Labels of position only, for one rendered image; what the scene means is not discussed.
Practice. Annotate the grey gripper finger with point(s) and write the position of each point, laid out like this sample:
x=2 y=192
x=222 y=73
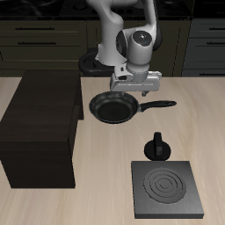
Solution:
x=122 y=93
x=144 y=93

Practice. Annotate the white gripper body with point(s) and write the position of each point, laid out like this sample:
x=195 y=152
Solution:
x=137 y=84

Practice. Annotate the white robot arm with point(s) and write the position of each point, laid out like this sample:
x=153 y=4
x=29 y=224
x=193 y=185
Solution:
x=112 y=32

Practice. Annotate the black frying pan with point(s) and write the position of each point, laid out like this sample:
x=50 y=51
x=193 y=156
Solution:
x=115 y=108

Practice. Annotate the round black knob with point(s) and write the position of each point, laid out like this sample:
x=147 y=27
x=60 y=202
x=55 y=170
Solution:
x=157 y=148

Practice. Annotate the dark wooden cabinet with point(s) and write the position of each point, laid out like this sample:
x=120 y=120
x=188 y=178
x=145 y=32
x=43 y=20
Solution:
x=38 y=123

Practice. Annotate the dark kitchen cupboards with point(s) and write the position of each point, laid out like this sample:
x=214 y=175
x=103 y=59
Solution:
x=44 y=44

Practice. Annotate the dark grey stove plate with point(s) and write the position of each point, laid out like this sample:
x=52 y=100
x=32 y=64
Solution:
x=165 y=187

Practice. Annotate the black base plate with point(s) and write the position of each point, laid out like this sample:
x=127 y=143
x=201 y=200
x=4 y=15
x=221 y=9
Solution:
x=89 y=64

